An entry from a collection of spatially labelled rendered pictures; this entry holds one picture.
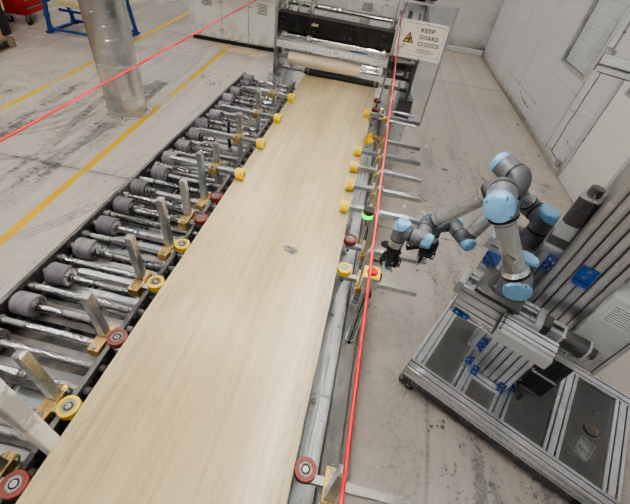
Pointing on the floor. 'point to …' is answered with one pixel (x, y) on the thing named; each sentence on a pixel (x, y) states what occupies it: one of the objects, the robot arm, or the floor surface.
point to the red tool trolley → (22, 8)
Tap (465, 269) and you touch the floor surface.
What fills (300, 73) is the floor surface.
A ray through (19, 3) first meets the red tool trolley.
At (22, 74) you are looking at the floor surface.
